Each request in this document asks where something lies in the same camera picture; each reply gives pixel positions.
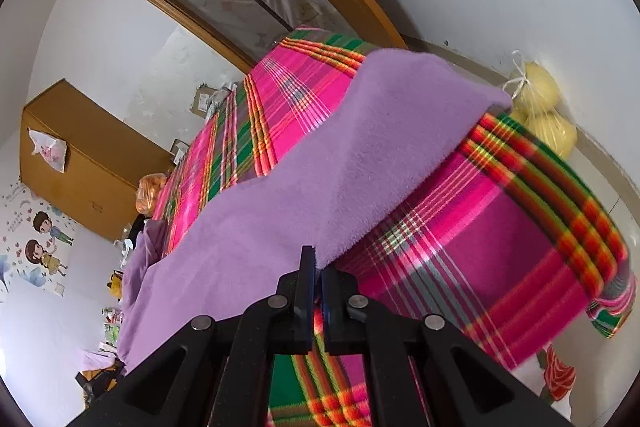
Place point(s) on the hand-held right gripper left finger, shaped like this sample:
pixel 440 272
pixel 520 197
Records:
pixel 302 307

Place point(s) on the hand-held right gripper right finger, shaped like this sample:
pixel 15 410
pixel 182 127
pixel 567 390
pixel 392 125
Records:
pixel 332 307

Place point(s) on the purple fleece cloth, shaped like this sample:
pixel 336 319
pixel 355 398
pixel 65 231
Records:
pixel 310 167

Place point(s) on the pink green plaid bed sheet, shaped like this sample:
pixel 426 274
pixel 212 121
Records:
pixel 475 247

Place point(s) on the bag of oranges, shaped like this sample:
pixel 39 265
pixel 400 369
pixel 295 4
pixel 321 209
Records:
pixel 150 192

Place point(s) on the white box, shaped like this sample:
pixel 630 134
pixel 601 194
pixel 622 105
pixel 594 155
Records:
pixel 179 151

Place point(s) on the lilac towel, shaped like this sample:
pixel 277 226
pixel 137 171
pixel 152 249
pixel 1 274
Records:
pixel 100 359

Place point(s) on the cardboard box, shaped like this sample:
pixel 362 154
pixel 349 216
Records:
pixel 202 99

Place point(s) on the red floral item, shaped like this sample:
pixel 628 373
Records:
pixel 557 374

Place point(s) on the wooden wardrobe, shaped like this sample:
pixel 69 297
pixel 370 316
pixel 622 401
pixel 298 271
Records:
pixel 90 167

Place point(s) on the bag of yellow pomelos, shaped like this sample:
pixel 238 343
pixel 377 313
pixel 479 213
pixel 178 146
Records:
pixel 542 107

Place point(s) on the white plastic bag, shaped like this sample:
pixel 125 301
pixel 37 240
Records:
pixel 47 152

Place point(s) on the cartoon wall sticker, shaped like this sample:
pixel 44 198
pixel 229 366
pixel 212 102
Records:
pixel 40 237

